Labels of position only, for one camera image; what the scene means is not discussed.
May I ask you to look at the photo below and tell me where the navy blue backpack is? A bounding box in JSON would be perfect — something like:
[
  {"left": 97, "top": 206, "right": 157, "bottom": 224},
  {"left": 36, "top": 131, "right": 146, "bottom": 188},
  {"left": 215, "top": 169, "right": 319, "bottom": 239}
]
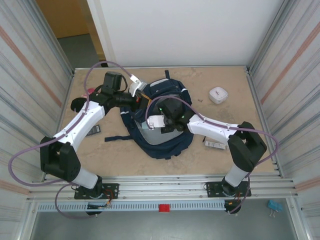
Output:
[{"left": 104, "top": 69, "right": 195, "bottom": 161}]

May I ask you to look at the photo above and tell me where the doll with pink striped hat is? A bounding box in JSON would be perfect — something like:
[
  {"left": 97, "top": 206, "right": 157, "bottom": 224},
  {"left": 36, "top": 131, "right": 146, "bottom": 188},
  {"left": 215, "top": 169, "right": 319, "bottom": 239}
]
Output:
[{"left": 70, "top": 86, "right": 97, "bottom": 115}]

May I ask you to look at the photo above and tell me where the clear plastic supply pack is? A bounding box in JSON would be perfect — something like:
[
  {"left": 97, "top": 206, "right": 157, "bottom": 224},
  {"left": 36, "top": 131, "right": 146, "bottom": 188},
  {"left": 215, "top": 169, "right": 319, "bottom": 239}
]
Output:
[{"left": 204, "top": 140, "right": 228, "bottom": 150}]

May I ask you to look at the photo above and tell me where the white earbuds case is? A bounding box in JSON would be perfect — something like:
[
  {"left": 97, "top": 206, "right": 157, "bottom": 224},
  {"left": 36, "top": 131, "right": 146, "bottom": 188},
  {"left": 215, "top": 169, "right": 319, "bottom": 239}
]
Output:
[{"left": 208, "top": 86, "right": 229, "bottom": 105}]

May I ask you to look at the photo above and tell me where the brown wooden door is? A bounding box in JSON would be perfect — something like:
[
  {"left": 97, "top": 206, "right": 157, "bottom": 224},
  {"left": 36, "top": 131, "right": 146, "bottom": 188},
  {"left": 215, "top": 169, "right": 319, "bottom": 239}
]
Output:
[{"left": 35, "top": 0, "right": 90, "bottom": 40}]

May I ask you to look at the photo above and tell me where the blue binder clip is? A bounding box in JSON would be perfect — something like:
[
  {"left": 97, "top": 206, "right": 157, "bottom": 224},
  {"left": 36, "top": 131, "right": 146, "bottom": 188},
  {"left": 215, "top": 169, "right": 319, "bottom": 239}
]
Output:
[{"left": 267, "top": 199, "right": 284, "bottom": 219}]

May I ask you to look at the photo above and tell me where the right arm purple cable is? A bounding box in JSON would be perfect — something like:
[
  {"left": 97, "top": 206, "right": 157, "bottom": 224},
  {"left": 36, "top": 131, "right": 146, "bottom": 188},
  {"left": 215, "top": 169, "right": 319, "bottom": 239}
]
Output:
[{"left": 145, "top": 95, "right": 280, "bottom": 215}]

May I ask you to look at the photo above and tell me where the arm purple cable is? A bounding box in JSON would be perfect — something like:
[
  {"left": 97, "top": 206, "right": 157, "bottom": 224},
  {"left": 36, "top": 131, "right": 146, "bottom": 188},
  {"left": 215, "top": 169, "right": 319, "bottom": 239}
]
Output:
[
  {"left": 145, "top": 95, "right": 280, "bottom": 215},
  {"left": 8, "top": 61, "right": 137, "bottom": 221}
]

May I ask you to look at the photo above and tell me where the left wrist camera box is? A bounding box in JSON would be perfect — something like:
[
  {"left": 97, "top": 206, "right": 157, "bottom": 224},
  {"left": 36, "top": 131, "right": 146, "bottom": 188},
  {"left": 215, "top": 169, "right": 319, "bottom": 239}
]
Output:
[{"left": 128, "top": 74, "right": 147, "bottom": 97}]

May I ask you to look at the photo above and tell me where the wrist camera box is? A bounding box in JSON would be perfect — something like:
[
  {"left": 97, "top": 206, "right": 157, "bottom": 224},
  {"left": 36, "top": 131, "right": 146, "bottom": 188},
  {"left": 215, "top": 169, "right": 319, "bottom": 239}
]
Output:
[
  {"left": 146, "top": 114, "right": 166, "bottom": 130},
  {"left": 128, "top": 74, "right": 147, "bottom": 97}
]

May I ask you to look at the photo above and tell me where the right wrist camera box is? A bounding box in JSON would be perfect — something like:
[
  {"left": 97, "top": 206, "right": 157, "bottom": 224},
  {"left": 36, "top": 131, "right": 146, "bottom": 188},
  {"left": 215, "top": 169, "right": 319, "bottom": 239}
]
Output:
[{"left": 146, "top": 114, "right": 166, "bottom": 130}]

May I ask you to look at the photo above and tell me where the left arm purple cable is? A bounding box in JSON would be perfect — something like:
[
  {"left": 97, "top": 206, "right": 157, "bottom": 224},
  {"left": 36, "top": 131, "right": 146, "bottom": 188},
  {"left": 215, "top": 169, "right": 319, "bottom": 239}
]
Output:
[{"left": 8, "top": 61, "right": 137, "bottom": 221}]

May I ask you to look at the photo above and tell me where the aluminium mounting rail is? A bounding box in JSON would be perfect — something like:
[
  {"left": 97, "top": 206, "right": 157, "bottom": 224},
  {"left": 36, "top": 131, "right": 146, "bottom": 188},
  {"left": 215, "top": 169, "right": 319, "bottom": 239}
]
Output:
[{"left": 26, "top": 174, "right": 300, "bottom": 202}]

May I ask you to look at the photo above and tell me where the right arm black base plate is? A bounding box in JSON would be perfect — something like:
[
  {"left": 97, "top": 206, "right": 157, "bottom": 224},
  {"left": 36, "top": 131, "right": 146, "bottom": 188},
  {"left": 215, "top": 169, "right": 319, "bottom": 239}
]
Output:
[{"left": 205, "top": 180, "right": 252, "bottom": 198}]

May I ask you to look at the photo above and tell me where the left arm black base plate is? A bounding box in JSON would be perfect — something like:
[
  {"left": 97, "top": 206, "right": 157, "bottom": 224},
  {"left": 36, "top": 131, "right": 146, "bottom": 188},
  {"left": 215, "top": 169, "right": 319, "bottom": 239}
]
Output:
[{"left": 74, "top": 183, "right": 120, "bottom": 200}]

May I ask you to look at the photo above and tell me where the slotted grey cable duct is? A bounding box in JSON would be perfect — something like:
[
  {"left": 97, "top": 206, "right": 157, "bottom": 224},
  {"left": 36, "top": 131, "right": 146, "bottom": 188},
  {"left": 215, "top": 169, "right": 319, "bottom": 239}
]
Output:
[{"left": 36, "top": 201, "right": 227, "bottom": 212}]

